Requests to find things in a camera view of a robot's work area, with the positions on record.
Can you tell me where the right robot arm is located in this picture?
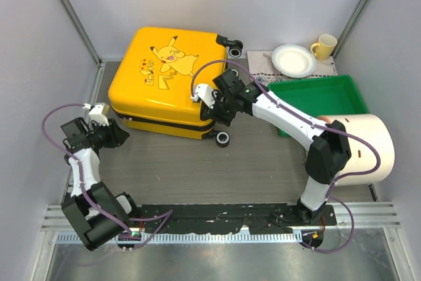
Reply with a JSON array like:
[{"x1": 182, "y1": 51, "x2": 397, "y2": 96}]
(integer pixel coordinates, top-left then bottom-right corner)
[{"x1": 191, "y1": 69, "x2": 351, "y2": 225}]

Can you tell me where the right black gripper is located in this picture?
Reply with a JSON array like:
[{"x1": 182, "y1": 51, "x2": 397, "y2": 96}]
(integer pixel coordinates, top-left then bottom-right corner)
[{"x1": 203, "y1": 89, "x2": 235, "y2": 127}]

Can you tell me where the right aluminium corner post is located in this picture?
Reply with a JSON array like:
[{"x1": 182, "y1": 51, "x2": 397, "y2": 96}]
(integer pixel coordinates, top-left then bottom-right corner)
[{"x1": 332, "y1": 0, "x2": 371, "y2": 59}]

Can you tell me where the yellow mug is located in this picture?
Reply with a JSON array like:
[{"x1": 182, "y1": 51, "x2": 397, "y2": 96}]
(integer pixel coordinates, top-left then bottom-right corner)
[{"x1": 310, "y1": 34, "x2": 338, "y2": 60}]

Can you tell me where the yellow Pikachu suitcase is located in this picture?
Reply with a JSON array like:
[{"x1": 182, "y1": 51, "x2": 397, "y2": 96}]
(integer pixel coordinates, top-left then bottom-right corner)
[{"x1": 108, "y1": 26, "x2": 243, "y2": 147}]

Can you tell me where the green plastic tray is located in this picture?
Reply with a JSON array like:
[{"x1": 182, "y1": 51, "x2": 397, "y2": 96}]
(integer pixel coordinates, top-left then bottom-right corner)
[{"x1": 268, "y1": 75, "x2": 368, "y2": 117}]

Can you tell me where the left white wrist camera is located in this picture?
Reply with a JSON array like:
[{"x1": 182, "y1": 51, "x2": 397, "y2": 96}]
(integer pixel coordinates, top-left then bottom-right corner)
[{"x1": 83, "y1": 103, "x2": 109, "y2": 126}]

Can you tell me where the aluminium corner post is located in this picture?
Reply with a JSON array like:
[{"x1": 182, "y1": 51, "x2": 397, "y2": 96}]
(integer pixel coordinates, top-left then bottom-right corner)
[
  {"x1": 332, "y1": 0, "x2": 371, "y2": 59},
  {"x1": 59, "y1": 0, "x2": 102, "y2": 66}
]

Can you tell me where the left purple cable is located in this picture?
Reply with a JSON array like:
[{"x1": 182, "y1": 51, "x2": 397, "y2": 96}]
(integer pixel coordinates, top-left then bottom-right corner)
[{"x1": 41, "y1": 103, "x2": 174, "y2": 250}]

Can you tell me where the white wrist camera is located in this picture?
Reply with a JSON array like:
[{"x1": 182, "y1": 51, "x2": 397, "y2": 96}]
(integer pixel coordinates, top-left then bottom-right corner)
[
  {"x1": 83, "y1": 103, "x2": 109, "y2": 126},
  {"x1": 191, "y1": 84, "x2": 216, "y2": 109}
]

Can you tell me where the patterned white cloth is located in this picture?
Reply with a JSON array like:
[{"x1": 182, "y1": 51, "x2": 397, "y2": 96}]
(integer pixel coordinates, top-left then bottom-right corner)
[{"x1": 247, "y1": 51, "x2": 338, "y2": 86}]

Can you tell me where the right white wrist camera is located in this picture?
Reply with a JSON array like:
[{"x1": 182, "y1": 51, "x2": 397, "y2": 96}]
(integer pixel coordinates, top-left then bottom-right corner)
[{"x1": 191, "y1": 84, "x2": 216, "y2": 109}]

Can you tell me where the silver fork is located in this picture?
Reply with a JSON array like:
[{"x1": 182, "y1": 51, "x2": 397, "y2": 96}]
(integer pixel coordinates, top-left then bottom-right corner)
[{"x1": 262, "y1": 53, "x2": 283, "y2": 82}]

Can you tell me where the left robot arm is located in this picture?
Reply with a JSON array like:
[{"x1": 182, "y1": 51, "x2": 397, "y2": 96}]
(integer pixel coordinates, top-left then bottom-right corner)
[{"x1": 61, "y1": 117, "x2": 140, "y2": 251}]

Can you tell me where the white cylindrical bin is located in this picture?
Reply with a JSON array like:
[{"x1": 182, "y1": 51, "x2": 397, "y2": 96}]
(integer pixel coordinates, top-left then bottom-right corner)
[{"x1": 315, "y1": 113, "x2": 395, "y2": 187}]

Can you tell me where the purple cable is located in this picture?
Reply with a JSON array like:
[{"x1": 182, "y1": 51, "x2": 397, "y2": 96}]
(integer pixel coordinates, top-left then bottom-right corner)
[
  {"x1": 41, "y1": 103, "x2": 174, "y2": 250},
  {"x1": 190, "y1": 60, "x2": 382, "y2": 255}
]

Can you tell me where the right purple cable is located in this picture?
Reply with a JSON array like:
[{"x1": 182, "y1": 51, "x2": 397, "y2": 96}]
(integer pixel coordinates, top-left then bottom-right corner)
[{"x1": 190, "y1": 60, "x2": 382, "y2": 255}]

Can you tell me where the white plate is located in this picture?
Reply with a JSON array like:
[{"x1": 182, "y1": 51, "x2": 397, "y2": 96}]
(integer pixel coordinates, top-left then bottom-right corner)
[{"x1": 271, "y1": 44, "x2": 317, "y2": 78}]

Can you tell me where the left aluminium corner post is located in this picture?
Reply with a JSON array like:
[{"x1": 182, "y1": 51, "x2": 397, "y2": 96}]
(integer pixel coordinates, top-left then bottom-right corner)
[{"x1": 59, "y1": 0, "x2": 102, "y2": 66}]

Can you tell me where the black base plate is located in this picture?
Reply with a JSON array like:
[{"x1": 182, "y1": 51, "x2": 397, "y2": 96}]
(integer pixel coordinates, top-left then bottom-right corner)
[{"x1": 130, "y1": 203, "x2": 337, "y2": 235}]

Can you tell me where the aluminium frame rail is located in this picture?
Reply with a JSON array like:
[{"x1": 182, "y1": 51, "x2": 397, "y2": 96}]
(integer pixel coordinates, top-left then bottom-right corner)
[{"x1": 41, "y1": 204, "x2": 403, "y2": 245}]

